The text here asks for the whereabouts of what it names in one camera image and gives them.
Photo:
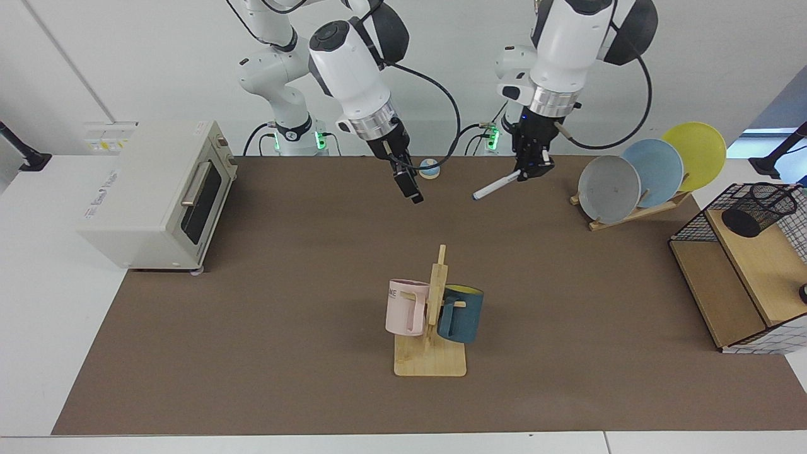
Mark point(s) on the white marker with blue cap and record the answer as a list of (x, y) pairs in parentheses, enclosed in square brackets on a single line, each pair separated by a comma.
[(495, 188)]

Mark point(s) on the wooden plate rack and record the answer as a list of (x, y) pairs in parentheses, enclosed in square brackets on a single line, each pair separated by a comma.
[(630, 216)]

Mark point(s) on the black clamp stand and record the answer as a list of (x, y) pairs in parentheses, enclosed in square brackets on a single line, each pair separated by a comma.
[(772, 165), (25, 157)]

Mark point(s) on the light blue plate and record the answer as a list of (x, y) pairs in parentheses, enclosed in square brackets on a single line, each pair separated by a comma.
[(659, 170)]

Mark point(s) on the dark teal cup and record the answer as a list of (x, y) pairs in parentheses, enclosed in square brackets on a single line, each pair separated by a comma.
[(463, 315)]

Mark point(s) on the pink cup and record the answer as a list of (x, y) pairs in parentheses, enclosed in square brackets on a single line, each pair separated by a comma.
[(403, 309)]

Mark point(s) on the brown table cloth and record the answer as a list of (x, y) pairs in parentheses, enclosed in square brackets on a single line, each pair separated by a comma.
[(284, 353)]

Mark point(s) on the white wall socket strip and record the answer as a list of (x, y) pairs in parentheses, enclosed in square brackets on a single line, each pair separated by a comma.
[(107, 139)]

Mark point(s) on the yellow plate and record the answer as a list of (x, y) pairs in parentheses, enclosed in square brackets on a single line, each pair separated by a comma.
[(700, 151)]

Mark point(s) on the grey plate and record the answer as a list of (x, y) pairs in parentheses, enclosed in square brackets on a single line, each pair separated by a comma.
[(608, 192)]

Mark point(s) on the small blue round bell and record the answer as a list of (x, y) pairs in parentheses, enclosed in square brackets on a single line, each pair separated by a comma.
[(430, 171)]

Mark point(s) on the pale toaster oven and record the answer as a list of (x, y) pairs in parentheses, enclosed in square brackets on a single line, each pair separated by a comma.
[(135, 208)]

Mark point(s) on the black mesh pen holder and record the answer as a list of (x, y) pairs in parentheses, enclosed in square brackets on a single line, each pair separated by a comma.
[(756, 211)]

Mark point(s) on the wooden cup stand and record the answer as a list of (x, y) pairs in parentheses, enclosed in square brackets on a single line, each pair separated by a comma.
[(435, 359)]

